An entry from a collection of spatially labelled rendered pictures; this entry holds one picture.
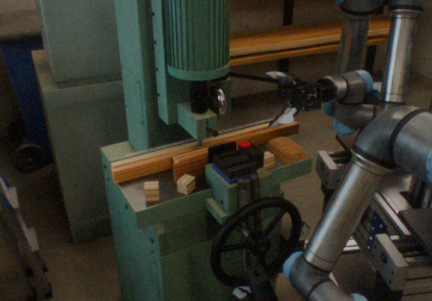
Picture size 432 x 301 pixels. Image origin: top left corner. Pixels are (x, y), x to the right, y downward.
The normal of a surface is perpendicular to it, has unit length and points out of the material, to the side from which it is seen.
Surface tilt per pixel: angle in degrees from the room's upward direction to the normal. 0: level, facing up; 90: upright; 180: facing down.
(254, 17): 90
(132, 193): 0
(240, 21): 90
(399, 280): 90
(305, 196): 0
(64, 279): 0
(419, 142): 60
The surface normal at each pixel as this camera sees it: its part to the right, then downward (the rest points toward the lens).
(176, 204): 0.47, 0.44
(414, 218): 0.00, -0.87
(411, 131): -0.69, -0.39
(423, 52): -0.92, 0.20
